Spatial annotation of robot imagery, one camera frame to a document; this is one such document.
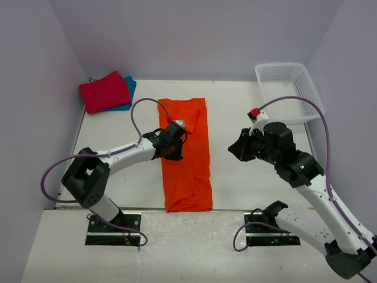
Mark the orange t shirt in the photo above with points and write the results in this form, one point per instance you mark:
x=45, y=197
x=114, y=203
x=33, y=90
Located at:
x=186, y=182

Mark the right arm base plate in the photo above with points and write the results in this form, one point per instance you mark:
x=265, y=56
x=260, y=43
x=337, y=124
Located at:
x=259, y=235

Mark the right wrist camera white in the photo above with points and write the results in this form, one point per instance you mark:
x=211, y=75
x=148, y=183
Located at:
x=259, y=119

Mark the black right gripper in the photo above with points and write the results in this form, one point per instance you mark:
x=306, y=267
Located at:
x=240, y=148

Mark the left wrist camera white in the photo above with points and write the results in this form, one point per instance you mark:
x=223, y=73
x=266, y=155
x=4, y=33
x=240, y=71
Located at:
x=180, y=123

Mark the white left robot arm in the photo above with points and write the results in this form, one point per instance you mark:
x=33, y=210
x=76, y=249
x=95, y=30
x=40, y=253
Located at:
x=87, y=176

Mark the folded blue t shirt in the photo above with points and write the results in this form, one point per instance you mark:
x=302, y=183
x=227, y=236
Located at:
x=131, y=84

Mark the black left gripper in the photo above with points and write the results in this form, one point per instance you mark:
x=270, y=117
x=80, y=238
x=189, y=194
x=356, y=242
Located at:
x=178, y=155

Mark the white plastic basket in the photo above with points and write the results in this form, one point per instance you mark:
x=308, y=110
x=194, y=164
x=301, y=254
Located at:
x=283, y=79

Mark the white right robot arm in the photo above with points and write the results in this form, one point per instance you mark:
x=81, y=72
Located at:
x=346, y=244

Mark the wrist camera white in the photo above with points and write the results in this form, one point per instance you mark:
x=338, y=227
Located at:
x=180, y=123
x=259, y=119

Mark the folded red t shirt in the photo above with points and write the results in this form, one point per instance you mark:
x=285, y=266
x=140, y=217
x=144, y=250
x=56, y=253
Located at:
x=107, y=92

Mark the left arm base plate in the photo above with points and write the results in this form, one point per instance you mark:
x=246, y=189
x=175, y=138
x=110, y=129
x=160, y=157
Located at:
x=100, y=234

